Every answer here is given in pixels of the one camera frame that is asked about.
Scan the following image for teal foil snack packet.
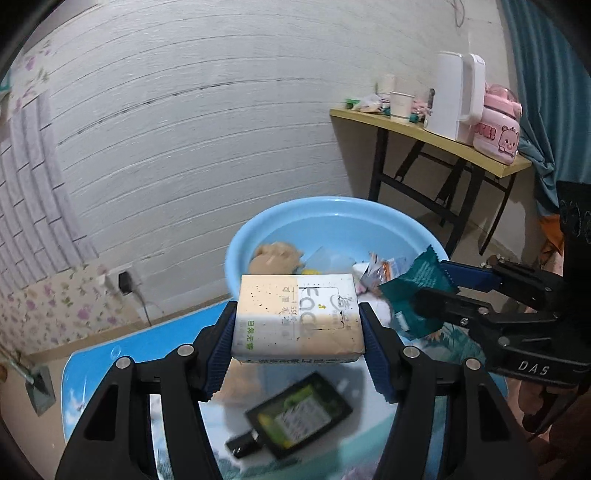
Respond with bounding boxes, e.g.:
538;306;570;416
379;246;459;339

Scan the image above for beige face tissue pack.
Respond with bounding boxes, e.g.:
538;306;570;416
231;274;365;363

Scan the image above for grey dustpan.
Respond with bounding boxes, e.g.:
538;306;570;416
1;346;56;417

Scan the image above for yellow side table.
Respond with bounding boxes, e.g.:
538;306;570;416
329;108;532;256

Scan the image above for white orange snack packet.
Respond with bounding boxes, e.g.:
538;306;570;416
360;253;410;290

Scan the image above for pink cartoon lunch jar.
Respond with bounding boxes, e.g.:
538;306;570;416
473;84;523;165

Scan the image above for clear box wooden toothpicks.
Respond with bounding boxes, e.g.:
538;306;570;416
213;359;277;406

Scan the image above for black green cologne bottle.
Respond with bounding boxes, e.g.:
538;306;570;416
225;372;353;460

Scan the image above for blue plastic basin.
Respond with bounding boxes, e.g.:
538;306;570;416
224;196;448;297

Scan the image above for white electric kettle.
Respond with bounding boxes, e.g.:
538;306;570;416
425;51;486;145

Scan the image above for white paper cup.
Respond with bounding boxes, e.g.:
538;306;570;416
390;91;415;119

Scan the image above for beige plush toy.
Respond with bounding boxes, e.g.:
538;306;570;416
249;242;304;275

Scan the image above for black wall plug charger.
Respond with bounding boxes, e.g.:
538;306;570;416
117;271;134;296

